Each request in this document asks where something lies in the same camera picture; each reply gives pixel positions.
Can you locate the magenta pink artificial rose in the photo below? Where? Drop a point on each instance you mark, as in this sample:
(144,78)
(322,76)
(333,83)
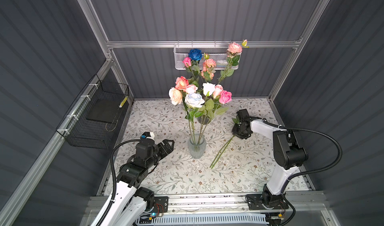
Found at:
(187,62)

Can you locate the blue artificial rose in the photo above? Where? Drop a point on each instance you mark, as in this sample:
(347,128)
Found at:
(195,54)

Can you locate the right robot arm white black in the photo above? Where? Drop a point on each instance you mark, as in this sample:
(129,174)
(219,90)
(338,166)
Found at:
(287,154)

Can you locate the pink ribbed glass vase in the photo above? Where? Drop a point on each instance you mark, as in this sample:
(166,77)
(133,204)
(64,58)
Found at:
(204,119)

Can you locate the pale pink white rose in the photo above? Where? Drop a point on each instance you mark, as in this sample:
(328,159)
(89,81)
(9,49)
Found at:
(191,89)

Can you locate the yellow item in black basket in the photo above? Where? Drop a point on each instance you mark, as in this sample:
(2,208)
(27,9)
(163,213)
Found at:
(123,102)

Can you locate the small light pink rose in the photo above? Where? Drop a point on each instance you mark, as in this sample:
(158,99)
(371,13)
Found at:
(218,91)

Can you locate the clear ribbed glass vase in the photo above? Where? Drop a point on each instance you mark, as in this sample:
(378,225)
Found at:
(197,145)

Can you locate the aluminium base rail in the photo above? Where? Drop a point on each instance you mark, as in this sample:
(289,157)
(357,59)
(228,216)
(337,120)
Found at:
(237,203)

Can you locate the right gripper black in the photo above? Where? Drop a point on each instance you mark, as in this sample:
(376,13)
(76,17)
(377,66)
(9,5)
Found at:
(244,136)

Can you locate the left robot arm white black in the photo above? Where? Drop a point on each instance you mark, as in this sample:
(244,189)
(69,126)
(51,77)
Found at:
(128,200)

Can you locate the cream white artificial rose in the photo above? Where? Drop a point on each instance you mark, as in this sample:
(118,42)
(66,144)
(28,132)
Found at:
(176,96)

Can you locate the white wire mesh basket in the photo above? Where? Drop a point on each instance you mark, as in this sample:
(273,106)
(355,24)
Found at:
(217,52)

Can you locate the bunch of artificial roses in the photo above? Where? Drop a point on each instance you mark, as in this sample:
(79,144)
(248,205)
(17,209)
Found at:
(221,152)

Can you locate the salmon pink artificial rose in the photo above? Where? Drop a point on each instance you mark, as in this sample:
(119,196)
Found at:
(181,83)

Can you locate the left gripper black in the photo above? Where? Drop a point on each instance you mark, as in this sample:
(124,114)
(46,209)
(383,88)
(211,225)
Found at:
(169,148)

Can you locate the black wire basket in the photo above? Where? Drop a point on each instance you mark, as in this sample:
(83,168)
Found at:
(96,119)

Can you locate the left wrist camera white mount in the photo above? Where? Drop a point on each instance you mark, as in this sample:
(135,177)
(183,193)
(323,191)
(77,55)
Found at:
(148,135)

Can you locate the light pink rosebud stem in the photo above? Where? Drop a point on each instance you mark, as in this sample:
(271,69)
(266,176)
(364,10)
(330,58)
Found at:
(219,104)

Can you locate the white rosebud stem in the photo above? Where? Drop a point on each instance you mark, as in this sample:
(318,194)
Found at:
(208,89)

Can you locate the pale pink carnation spray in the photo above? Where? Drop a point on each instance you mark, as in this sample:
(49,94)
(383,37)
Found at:
(234,52)

